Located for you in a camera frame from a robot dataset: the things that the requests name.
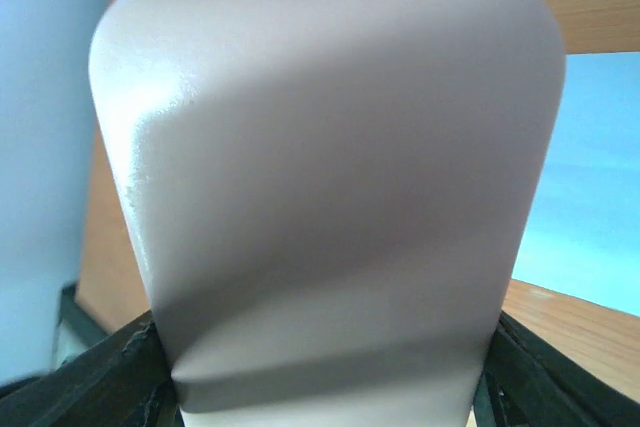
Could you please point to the black enclosure frame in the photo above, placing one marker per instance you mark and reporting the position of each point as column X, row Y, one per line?
column 76, row 331

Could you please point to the pink glasses case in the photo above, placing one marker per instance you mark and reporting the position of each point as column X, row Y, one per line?
column 326, row 198

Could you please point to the light blue cleaning cloth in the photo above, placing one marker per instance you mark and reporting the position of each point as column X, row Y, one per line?
column 582, row 236

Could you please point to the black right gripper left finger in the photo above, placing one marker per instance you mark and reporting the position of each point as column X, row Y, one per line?
column 123, row 380

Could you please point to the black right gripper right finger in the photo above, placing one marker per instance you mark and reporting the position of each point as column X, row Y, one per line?
column 527, row 382

